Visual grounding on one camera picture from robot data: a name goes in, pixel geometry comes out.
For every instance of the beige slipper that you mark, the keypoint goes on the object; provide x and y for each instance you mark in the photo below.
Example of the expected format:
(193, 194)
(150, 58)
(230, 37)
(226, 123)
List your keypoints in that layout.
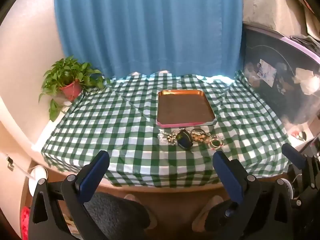
(138, 202)

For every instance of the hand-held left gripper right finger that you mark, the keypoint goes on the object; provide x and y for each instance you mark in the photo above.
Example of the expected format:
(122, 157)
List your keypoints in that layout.
(228, 172)

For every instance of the clear plastic storage bin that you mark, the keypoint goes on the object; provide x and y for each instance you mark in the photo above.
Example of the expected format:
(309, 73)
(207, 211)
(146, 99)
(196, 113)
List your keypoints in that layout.
(275, 85)

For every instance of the grey fabric storage box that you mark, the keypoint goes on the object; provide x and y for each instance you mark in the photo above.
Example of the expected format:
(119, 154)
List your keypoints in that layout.
(270, 2)

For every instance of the folded grey cloth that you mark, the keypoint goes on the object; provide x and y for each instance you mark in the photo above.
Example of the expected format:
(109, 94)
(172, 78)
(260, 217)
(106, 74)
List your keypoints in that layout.
(305, 41)

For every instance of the potted green plant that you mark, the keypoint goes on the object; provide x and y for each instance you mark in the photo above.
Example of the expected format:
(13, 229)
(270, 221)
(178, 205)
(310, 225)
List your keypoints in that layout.
(68, 78)

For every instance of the copper tray with pink rim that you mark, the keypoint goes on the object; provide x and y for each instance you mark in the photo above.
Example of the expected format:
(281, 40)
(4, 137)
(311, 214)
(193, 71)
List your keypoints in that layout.
(183, 107)

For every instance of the red object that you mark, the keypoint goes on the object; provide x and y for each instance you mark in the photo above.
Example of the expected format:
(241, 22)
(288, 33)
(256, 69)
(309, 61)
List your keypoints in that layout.
(25, 221)

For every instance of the blue curtain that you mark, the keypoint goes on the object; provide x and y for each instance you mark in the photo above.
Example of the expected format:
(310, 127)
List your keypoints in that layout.
(147, 27)

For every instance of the white round device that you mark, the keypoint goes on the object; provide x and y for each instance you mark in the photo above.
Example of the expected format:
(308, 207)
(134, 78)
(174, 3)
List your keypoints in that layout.
(36, 177)

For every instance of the gold bangle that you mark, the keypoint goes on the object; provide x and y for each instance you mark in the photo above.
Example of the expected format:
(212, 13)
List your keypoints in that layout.
(197, 130)
(216, 142)

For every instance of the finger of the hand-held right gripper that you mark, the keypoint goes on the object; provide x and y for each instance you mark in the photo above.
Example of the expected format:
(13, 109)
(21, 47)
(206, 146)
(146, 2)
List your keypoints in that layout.
(292, 155)
(312, 146)

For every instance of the green checked tablecloth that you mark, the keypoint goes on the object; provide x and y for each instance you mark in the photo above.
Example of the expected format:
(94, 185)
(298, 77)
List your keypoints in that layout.
(112, 125)

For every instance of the dark grey fuzzy cloth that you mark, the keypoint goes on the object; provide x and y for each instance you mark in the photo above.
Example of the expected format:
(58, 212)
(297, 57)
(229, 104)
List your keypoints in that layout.
(117, 215)

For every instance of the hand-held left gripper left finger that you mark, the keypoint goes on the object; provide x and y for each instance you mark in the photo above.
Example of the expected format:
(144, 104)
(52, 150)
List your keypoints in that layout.
(96, 172)

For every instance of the black smartwatch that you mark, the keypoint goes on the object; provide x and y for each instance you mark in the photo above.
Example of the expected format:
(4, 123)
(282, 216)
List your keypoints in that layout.
(185, 140)

